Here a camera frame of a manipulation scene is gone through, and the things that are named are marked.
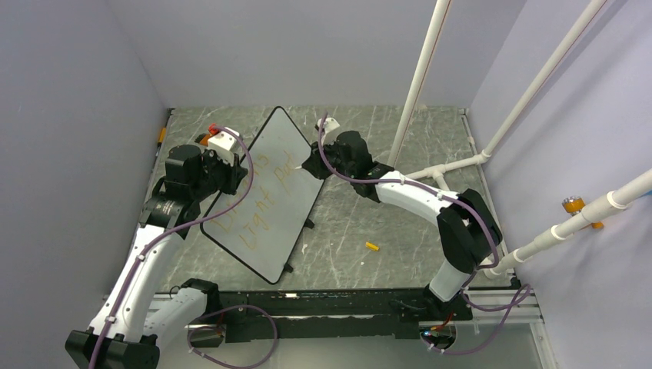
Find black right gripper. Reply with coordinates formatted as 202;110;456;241
301;138;354;181

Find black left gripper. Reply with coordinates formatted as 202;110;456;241
193;148;248;201

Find white whiteboard black frame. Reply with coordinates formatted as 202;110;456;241
200;106;324;284

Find yellow marker cap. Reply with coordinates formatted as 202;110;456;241
365;242;380;251

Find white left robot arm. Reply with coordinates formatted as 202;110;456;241
65;138;248;368

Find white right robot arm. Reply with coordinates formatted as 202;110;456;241
301;131;503;319

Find orange hex key set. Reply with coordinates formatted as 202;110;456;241
195;133;211;146

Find orange-black screwdriver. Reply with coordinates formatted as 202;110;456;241
156;127;167;148

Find orange clamp on pipe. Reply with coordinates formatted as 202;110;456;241
561;196;604;230

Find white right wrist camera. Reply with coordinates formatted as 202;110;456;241
315;117;341;147

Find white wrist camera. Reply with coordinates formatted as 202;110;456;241
315;117;341;147
207;124;241;166

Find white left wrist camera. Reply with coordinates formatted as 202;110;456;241
207;124;241;166

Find white PVC pipe frame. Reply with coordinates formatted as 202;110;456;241
389;1;606;165

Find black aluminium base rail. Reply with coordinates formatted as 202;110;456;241
94;288;541;342

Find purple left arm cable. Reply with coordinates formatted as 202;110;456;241
87;127;278;369

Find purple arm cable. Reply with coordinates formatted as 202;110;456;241
316;114;534;357
87;127;278;369

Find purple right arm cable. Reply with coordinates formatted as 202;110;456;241
316;114;534;357

